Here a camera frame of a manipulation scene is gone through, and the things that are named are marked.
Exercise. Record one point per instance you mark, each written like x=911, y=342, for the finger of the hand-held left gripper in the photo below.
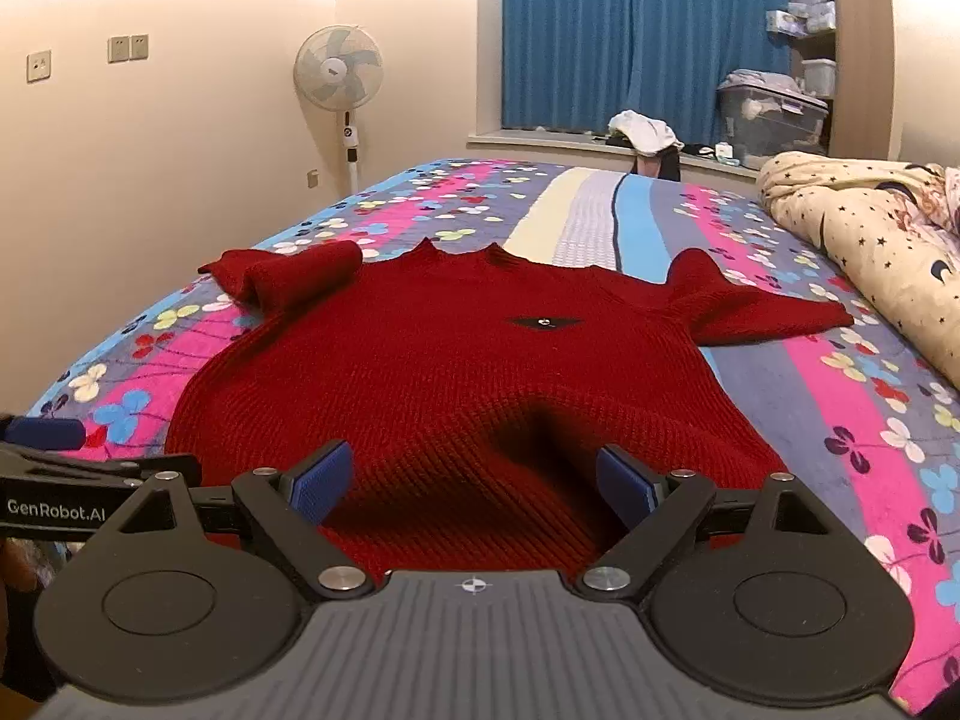
x=45, y=433

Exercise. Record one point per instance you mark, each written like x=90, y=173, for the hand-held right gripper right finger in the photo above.
x=628, y=486

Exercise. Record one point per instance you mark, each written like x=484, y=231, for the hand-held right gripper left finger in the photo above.
x=324, y=486

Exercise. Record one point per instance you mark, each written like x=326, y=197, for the red knit sweater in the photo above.
x=450, y=390

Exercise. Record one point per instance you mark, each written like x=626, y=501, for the white clothes pile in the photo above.
x=643, y=129

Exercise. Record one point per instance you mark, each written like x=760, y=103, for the grey clothes heap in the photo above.
x=757, y=81

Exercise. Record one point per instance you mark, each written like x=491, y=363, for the floral striped bed blanket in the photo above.
x=825, y=405

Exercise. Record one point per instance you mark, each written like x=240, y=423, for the dark hanging garment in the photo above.
x=660, y=163

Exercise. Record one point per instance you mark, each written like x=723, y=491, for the cream star print quilt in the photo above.
x=862, y=240

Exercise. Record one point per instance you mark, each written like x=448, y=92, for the tissue pack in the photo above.
x=726, y=154

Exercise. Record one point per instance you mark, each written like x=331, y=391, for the window sill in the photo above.
x=540, y=142

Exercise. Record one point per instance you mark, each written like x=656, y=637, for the clear plastic storage bin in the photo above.
x=772, y=127

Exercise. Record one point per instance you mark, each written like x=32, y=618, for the white standing fan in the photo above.
x=337, y=67

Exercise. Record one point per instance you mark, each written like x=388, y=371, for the small clear plastic box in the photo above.
x=819, y=76

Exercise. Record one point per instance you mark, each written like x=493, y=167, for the blue curtain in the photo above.
x=600, y=30

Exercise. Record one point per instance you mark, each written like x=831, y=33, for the wooden shelf unit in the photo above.
x=862, y=52

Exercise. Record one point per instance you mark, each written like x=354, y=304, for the stack of white packets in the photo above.
x=810, y=9

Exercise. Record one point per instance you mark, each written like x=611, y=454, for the beige wall socket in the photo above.
x=139, y=46
x=39, y=66
x=118, y=49

